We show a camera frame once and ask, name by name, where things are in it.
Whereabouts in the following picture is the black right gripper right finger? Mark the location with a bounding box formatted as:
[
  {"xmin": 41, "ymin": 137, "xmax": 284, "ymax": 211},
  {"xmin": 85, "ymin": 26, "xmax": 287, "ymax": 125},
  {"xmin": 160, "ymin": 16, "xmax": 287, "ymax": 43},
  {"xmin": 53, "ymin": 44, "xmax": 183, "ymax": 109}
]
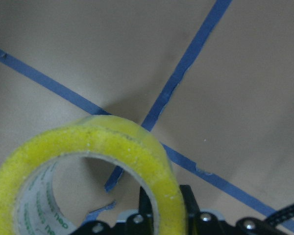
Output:
[{"xmin": 179, "ymin": 185, "xmax": 225, "ymax": 235}]

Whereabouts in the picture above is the yellow tape roll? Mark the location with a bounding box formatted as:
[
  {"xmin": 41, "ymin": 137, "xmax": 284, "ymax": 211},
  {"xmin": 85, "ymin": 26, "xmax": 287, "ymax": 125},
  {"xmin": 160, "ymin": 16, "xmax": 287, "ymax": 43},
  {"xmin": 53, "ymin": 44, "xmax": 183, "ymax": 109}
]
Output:
[{"xmin": 0, "ymin": 115, "xmax": 187, "ymax": 235}]

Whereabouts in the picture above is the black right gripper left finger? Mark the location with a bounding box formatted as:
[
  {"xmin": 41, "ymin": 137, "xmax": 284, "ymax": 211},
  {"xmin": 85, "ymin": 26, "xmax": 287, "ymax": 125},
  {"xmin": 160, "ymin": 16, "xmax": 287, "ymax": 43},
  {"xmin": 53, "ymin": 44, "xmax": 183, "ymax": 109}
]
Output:
[{"xmin": 117, "ymin": 187, "xmax": 154, "ymax": 235}]

